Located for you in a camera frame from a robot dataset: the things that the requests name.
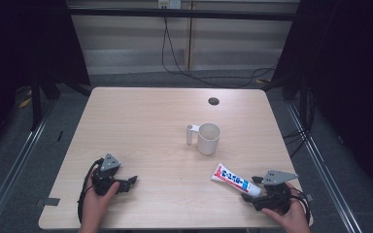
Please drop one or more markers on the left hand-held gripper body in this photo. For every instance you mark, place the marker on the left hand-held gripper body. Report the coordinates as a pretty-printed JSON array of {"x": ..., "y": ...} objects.
[{"x": 110, "y": 163}]

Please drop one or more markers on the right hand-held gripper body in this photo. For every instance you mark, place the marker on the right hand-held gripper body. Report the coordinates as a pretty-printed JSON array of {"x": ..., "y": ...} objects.
[{"x": 277, "y": 177}]

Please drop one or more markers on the white toothpaste tube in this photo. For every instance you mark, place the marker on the white toothpaste tube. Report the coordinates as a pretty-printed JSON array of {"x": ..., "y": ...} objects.
[{"x": 231, "y": 180}]

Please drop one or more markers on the person's left hand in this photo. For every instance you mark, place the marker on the person's left hand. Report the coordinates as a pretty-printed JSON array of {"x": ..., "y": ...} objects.
[{"x": 94, "y": 207}]

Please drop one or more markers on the person's right hand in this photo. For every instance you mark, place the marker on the person's right hand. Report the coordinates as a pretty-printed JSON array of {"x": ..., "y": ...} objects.
[{"x": 296, "y": 215}]

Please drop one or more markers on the grey tape strip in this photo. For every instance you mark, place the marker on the grey tape strip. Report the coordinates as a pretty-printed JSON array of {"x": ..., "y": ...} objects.
[{"x": 48, "y": 202}]

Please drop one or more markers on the black curtain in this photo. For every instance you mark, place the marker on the black curtain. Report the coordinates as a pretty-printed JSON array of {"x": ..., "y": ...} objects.
[
  {"x": 349, "y": 81},
  {"x": 26, "y": 48}
]

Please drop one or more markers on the black horizontal metal bar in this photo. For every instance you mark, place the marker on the black horizontal metal bar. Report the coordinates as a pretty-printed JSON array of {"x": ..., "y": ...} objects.
[{"x": 181, "y": 13}]

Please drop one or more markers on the metal floor rail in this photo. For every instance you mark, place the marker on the metal floor rail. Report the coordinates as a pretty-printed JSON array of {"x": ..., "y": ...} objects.
[
  {"x": 323, "y": 168},
  {"x": 16, "y": 168}
]

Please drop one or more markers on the black metal stand post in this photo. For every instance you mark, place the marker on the black metal stand post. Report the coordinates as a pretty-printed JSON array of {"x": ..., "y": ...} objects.
[{"x": 36, "y": 103}]

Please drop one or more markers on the white wall socket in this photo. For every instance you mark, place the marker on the white wall socket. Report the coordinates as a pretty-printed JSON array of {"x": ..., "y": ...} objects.
[{"x": 169, "y": 3}]

